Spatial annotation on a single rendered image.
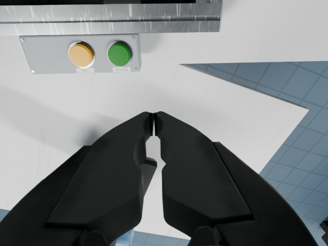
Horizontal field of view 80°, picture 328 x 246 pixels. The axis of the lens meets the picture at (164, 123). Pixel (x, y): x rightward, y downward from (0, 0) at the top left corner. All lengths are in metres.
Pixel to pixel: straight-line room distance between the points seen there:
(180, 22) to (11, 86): 0.45
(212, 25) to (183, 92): 0.20
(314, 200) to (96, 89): 2.58
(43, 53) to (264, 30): 0.47
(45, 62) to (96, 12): 0.14
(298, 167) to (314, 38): 1.78
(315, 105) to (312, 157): 0.57
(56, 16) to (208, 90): 0.36
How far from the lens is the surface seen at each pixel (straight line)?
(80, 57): 0.40
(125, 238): 0.52
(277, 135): 0.70
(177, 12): 0.39
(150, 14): 0.39
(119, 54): 0.39
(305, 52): 0.61
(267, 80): 1.63
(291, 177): 2.36
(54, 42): 0.43
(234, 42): 0.52
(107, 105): 0.55
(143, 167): 0.64
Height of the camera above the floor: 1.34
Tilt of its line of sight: 60 degrees down
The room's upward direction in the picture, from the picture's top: 176 degrees clockwise
